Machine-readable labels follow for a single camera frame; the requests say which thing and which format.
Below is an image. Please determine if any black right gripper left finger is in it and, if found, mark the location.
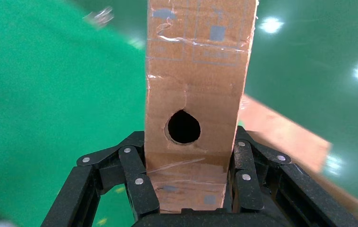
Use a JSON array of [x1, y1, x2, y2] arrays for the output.
[[41, 131, 161, 227]]

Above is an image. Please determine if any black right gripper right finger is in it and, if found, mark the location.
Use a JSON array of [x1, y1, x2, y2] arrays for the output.
[[227, 126, 358, 227]]

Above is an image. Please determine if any narrow cardboard box with hole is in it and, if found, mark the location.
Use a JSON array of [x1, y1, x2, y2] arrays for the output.
[[144, 0, 259, 214]]

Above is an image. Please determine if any large open cardboard carton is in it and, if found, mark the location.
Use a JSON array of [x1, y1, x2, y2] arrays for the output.
[[237, 94, 358, 227]]

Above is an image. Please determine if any green table cloth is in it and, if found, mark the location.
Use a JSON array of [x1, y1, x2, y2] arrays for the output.
[[0, 0, 149, 227]]

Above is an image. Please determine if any silver binder clip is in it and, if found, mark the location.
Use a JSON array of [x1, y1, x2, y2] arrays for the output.
[[83, 6, 115, 27]]

